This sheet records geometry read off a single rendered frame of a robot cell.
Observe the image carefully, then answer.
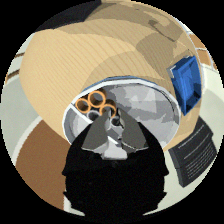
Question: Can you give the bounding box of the blue crate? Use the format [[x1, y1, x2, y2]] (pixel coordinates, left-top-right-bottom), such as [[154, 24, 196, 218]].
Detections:
[[166, 55, 201, 116]]

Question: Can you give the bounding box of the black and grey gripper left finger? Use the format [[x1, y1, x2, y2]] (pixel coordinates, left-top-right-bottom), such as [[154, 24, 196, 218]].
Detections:
[[62, 108, 113, 176]]

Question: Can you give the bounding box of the bronze bushing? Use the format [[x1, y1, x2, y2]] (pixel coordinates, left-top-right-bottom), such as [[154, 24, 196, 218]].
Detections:
[[100, 99, 116, 118], [88, 88, 107, 108], [76, 94, 92, 113]]

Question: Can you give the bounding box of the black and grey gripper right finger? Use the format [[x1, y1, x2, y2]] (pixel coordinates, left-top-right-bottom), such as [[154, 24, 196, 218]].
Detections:
[[117, 107, 169, 176]]

